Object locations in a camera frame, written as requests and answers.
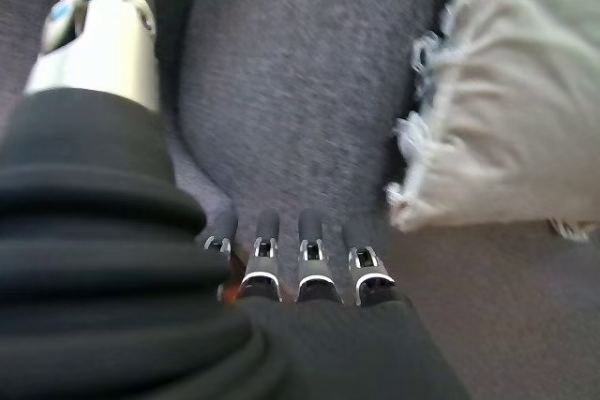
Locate white fringed cushion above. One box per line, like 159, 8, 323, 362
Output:
384, 0, 600, 243

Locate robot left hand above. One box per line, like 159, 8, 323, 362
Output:
0, 0, 473, 400

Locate grey fabric armchair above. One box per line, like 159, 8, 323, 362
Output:
0, 0, 473, 256

